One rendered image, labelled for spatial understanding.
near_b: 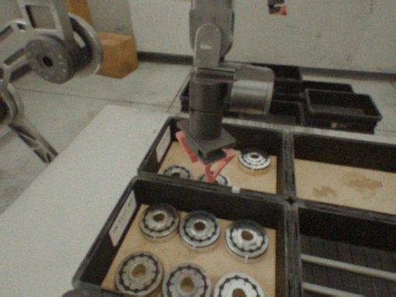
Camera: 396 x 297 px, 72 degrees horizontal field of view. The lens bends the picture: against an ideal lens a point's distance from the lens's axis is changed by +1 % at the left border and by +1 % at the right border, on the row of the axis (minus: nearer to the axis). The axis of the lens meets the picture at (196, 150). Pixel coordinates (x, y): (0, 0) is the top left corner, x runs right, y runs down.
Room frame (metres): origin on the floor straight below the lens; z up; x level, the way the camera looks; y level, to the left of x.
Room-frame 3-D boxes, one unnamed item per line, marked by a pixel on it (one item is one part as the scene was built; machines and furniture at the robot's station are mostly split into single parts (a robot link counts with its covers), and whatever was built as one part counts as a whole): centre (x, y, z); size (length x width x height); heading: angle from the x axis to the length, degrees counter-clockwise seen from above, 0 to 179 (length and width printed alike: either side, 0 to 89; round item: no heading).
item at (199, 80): (0.39, -0.02, 1.23); 0.07 x 0.06 x 0.07; 77
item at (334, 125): (1.50, -0.90, 0.37); 0.40 x 0.30 x 0.45; 78
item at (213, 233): (0.40, -0.01, 0.86); 0.10 x 0.10 x 0.01
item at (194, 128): (0.40, -0.02, 1.17); 0.10 x 0.07 x 0.07; 31
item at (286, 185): (0.62, -0.06, 0.92); 0.40 x 0.30 x 0.02; 77
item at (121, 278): (0.29, 0.12, 0.86); 0.10 x 0.10 x 0.01
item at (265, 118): (1.59, -0.51, 0.31); 0.40 x 0.30 x 0.34; 78
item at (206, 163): (0.38, -0.02, 1.10); 0.07 x 0.07 x 0.09; 31
